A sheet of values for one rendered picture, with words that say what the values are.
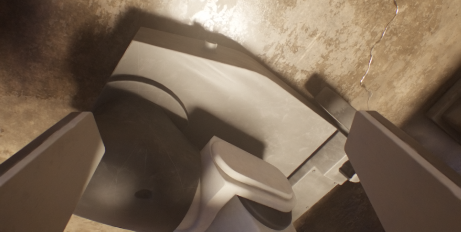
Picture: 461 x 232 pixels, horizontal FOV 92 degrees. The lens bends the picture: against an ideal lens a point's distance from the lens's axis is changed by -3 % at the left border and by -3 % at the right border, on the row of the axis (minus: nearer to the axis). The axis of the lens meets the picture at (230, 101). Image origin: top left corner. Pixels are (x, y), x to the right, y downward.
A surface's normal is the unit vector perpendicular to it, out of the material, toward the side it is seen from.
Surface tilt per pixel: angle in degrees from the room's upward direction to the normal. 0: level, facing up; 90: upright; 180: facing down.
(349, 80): 0
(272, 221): 46
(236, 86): 0
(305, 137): 0
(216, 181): 58
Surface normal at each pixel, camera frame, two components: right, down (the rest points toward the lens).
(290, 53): 0.20, 0.48
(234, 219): -0.58, -0.19
